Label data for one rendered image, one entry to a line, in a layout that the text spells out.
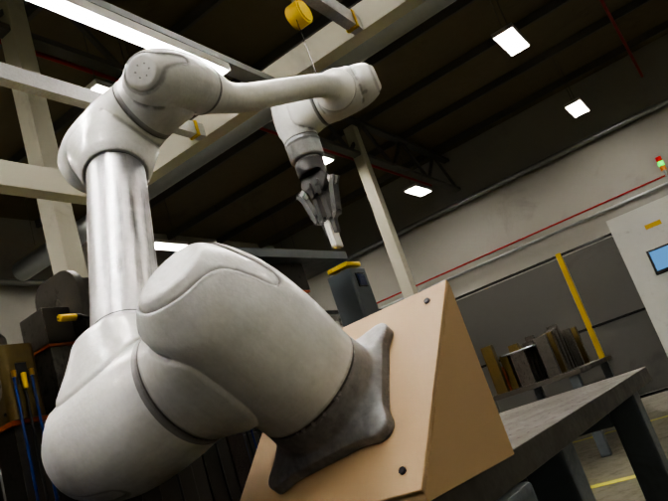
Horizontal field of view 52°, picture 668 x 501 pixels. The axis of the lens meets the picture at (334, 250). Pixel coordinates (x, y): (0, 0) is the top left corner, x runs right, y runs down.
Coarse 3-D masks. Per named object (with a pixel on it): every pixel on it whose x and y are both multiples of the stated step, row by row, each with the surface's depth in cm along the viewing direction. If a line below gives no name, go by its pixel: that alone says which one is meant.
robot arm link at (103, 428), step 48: (96, 144) 116; (144, 144) 120; (96, 192) 109; (144, 192) 113; (96, 240) 102; (144, 240) 103; (96, 288) 95; (96, 336) 85; (96, 384) 79; (48, 432) 82; (96, 432) 77; (144, 432) 75; (96, 480) 79; (144, 480) 79
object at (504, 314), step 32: (576, 256) 810; (608, 256) 790; (480, 288) 868; (512, 288) 848; (544, 288) 827; (576, 288) 809; (608, 288) 788; (480, 320) 867; (512, 320) 845; (544, 320) 825; (576, 320) 805; (608, 320) 785; (640, 320) 768; (480, 352) 865; (608, 352) 784; (640, 352) 767
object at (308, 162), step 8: (304, 160) 168; (312, 160) 168; (320, 160) 169; (296, 168) 170; (304, 168) 168; (312, 168) 167; (320, 168) 168; (304, 176) 170; (312, 176) 169; (320, 176) 168; (304, 184) 171; (312, 184) 169; (320, 184) 168
